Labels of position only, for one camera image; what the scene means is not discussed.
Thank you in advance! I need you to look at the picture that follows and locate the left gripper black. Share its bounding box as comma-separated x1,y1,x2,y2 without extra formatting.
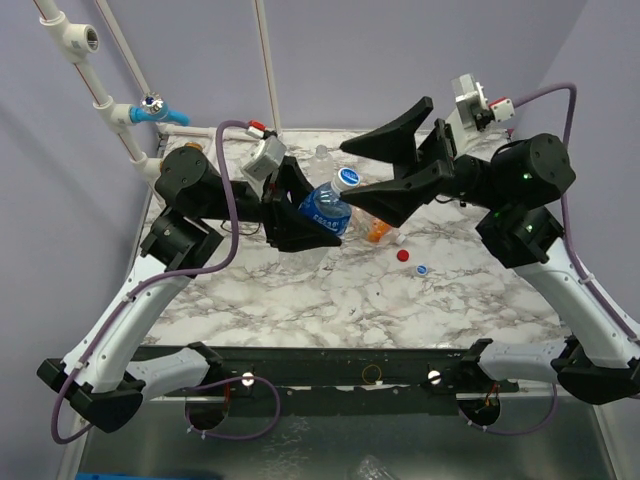
199,155,346,250

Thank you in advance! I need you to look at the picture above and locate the blue label water bottle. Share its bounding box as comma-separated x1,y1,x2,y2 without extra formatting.
279,167,361,274

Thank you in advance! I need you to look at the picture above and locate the clear bottle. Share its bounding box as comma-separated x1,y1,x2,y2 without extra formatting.
309,145,334,186

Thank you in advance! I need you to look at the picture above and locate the red bottle cap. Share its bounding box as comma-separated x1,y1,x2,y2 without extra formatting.
396,249,410,262

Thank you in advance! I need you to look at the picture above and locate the blue white bottle cap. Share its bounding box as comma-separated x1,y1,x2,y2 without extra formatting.
415,265,429,277

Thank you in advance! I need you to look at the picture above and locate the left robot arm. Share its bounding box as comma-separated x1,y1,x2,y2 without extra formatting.
37,145,341,433

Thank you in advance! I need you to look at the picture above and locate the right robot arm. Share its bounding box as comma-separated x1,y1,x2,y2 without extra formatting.
341,97,639,405

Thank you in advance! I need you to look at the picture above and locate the orange plastic jar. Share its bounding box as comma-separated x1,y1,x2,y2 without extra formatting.
351,208,397,244

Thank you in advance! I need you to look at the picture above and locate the blue faucet valve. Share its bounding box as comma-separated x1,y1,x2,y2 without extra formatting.
129,92,190,127

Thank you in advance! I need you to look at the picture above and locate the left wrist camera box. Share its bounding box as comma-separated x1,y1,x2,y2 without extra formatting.
241,136,287,181

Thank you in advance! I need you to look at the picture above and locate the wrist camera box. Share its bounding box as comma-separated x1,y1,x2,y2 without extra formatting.
241,136,287,181
445,74,515,155

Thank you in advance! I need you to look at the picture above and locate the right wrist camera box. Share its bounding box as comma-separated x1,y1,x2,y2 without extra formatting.
445,74,515,155

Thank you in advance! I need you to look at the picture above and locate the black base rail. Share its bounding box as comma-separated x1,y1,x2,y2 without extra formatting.
134,344,521,417

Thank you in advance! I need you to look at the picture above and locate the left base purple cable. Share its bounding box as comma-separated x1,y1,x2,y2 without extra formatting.
183,374,282,442

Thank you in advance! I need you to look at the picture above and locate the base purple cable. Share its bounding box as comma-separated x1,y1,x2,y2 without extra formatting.
183,374,282,442
459,372,559,436

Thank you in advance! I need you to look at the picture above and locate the white pvc pipe frame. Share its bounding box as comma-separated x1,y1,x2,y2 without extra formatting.
32,0,286,201

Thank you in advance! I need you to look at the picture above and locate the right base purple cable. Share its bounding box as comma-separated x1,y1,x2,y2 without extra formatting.
459,372,559,436

